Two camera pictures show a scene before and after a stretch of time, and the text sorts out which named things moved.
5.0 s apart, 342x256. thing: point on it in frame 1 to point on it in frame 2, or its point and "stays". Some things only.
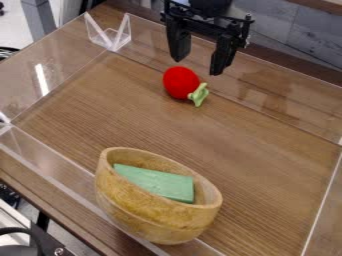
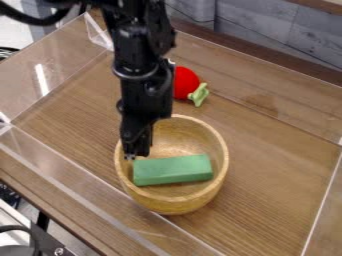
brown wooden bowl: (141, 211) to (178, 135)
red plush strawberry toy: (182, 84) stays
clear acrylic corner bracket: (111, 38) stays
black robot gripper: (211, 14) to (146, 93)
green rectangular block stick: (174, 186) to (171, 170)
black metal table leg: (43, 221) stays
